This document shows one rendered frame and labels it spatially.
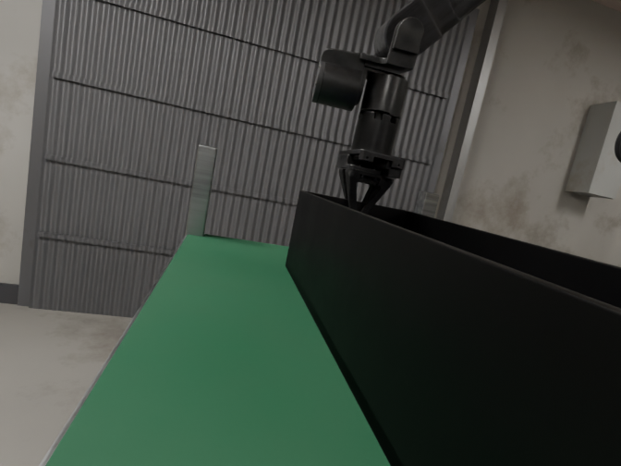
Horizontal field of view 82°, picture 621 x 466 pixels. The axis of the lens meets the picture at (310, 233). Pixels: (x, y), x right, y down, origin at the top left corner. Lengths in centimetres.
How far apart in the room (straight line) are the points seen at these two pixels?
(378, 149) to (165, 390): 39
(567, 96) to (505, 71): 58
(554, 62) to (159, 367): 334
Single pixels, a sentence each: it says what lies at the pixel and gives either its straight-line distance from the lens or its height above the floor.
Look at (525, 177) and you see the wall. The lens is 325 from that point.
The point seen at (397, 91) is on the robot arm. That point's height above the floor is 122.
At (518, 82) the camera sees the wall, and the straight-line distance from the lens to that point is 320.
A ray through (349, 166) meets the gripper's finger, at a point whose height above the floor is 111.
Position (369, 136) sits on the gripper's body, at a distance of 50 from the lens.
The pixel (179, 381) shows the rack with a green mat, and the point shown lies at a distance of 24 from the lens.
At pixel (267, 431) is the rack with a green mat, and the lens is 21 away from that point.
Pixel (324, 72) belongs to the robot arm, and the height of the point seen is 122.
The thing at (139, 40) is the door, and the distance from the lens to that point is 249.
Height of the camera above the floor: 108
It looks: 8 degrees down
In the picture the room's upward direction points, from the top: 11 degrees clockwise
